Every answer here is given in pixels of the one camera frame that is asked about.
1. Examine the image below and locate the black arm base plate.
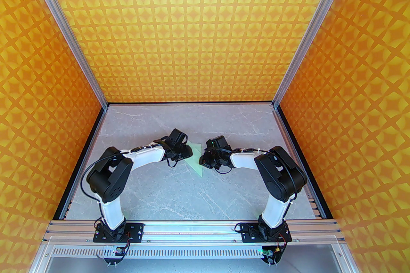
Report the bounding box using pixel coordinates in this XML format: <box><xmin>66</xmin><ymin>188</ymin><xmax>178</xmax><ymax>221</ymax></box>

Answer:
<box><xmin>93</xmin><ymin>222</ymin><xmax>144</xmax><ymax>243</ymax></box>
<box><xmin>240</xmin><ymin>222</ymin><xmax>292</xmax><ymax>243</ymax></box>

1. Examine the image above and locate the small controller board with wires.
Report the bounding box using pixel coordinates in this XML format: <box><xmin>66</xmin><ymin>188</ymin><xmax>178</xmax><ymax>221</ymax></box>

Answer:
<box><xmin>102</xmin><ymin>245</ymin><xmax>127</xmax><ymax>266</ymax></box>
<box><xmin>261</xmin><ymin>245</ymin><xmax>282</xmax><ymax>266</ymax></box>

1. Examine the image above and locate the table side rail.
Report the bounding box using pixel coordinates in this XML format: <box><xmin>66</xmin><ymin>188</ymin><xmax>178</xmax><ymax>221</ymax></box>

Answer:
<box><xmin>272</xmin><ymin>106</ymin><xmax>334</xmax><ymax>220</ymax></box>
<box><xmin>52</xmin><ymin>106</ymin><xmax>109</xmax><ymax>220</ymax></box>

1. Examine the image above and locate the perforated white cable duct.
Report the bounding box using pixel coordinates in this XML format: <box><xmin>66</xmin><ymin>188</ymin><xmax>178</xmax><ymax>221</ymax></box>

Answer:
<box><xmin>51</xmin><ymin>247</ymin><xmax>337</xmax><ymax>260</ymax></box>

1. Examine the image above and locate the light green paper sheet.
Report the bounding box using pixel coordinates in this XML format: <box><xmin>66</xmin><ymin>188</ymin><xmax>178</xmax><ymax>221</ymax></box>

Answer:
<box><xmin>183</xmin><ymin>141</ymin><xmax>205</xmax><ymax>178</ymax></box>

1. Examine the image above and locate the aluminium corner post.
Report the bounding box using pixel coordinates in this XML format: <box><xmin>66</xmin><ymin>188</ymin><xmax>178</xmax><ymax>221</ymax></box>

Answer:
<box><xmin>272</xmin><ymin>0</ymin><xmax>362</xmax><ymax>109</ymax></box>
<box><xmin>18</xmin><ymin>0</ymin><xmax>108</xmax><ymax>109</ymax></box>

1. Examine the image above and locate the grooved aluminium mounting rail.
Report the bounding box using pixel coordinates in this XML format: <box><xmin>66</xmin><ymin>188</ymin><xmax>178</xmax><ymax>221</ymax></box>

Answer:
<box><xmin>46</xmin><ymin>220</ymin><xmax>340</xmax><ymax>235</ymax></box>

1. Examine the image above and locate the thin black edge strip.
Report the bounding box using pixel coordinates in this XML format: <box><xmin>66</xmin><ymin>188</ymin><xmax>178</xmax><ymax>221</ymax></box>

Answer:
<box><xmin>107</xmin><ymin>101</ymin><xmax>275</xmax><ymax>107</ymax></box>

